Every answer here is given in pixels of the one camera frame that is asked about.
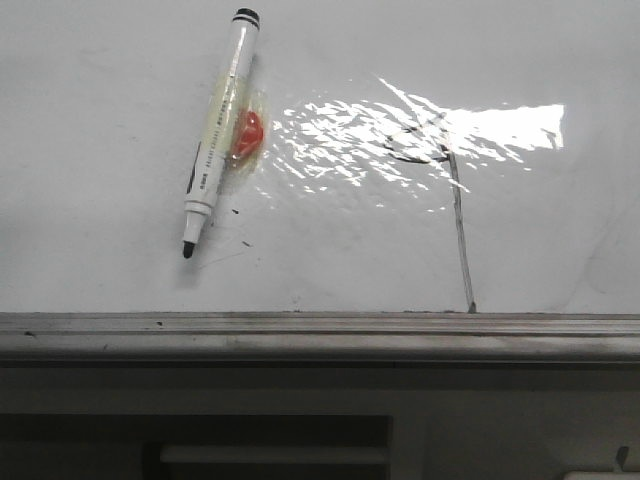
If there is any red magnet taped to marker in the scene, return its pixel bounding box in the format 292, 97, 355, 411
225, 88, 270, 173

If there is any white black whiteboard marker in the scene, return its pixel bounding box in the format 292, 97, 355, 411
182, 8, 260, 259

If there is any white whiteboard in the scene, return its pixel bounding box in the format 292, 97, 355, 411
1, 1, 639, 313

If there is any grey aluminium whiteboard frame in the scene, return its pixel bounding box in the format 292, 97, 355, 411
1, 312, 639, 364

